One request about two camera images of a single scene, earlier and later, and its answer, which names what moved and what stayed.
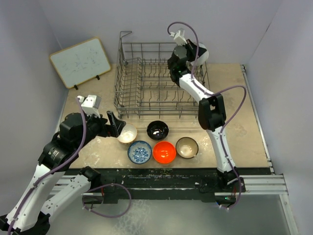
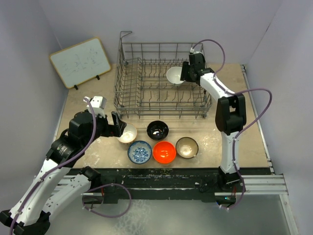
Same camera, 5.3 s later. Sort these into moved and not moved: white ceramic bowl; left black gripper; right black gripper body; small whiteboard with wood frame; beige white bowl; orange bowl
Moved: white ceramic bowl; right black gripper body
Not moved: beige white bowl; orange bowl; left black gripper; small whiteboard with wood frame
